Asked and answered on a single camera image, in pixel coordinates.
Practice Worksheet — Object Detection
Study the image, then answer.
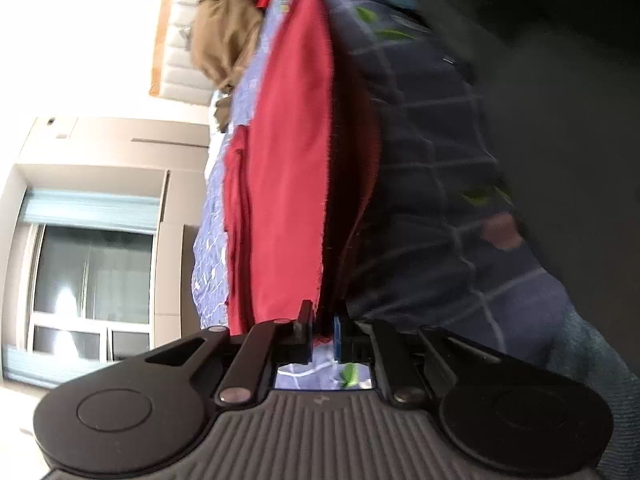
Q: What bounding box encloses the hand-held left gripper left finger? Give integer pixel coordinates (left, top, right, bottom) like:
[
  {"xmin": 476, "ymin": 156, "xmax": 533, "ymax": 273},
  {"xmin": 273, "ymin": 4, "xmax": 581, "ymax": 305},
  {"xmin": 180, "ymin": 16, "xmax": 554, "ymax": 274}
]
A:
[{"xmin": 145, "ymin": 300, "xmax": 315, "ymax": 406}]

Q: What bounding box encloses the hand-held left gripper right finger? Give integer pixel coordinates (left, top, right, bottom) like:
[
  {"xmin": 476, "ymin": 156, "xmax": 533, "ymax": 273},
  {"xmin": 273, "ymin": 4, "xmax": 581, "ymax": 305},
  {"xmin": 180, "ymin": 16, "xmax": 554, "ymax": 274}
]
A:
[{"xmin": 334, "ymin": 302, "xmax": 501, "ymax": 409}]

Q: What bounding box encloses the red long-sleeve sweater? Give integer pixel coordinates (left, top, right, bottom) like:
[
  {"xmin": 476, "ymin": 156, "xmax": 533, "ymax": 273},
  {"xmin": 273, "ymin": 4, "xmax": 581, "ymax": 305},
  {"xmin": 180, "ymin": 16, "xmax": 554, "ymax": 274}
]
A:
[{"xmin": 222, "ymin": 0, "xmax": 386, "ymax": 348}]

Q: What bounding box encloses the brown garment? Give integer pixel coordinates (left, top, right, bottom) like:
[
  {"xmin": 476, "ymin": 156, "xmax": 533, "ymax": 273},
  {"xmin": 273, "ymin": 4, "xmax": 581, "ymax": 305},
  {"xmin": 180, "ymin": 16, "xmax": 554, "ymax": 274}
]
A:
[{"xmin": 191, "ymin": 0, "xmax": 266, "ymax": 133}]

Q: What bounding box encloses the padded wooden headboard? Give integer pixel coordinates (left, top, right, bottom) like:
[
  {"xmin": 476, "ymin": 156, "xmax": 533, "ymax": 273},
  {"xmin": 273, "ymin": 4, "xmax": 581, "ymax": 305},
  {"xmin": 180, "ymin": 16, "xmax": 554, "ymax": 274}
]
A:
[{"xmin": 148, "ymin": 0, "xmax": 221, "ymax": 106}]

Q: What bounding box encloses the beige tall wardrobe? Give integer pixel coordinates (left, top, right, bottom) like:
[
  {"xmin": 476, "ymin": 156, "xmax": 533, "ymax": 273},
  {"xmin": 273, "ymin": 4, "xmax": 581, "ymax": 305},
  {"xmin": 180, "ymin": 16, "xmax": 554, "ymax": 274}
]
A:
[{"xmin": 22, "ymin": 116, "xmax": 212, "ymax": 171}]

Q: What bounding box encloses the white-framed window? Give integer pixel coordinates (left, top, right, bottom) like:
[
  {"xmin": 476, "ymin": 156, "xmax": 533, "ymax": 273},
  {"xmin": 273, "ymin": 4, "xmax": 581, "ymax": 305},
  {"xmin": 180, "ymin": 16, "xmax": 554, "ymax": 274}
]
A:
[{"xmin": 27, "ymin": 224, "xmax": 157, "ymax": 363}]

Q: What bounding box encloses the blue checked floral quilt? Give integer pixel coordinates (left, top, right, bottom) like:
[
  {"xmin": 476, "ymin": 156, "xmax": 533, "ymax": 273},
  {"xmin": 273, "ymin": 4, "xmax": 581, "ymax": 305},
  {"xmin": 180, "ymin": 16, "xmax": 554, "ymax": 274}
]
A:
[{"xmin": 190, "ymin": 0, "xmax": 576, "ymax": 391}]

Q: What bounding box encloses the light blue curtain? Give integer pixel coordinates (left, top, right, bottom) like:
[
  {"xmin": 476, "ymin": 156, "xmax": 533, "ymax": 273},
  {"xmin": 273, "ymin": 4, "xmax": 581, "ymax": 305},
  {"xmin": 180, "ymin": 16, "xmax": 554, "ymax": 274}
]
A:
[
  {"xmin": 19, "ymin": 189, "xmax": 162, "ymax": 235},
  {"xmin": 0, "ymin": 345, "xmax": 103, "ymax": 388}
]

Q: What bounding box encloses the teal textured fabric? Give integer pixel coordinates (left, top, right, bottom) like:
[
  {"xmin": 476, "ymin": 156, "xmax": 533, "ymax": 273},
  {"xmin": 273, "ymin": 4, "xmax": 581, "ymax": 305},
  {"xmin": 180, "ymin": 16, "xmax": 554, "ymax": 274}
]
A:
[{"xmin": 545, "ymin": 305, "xmax": 640, "ymax": 480}]

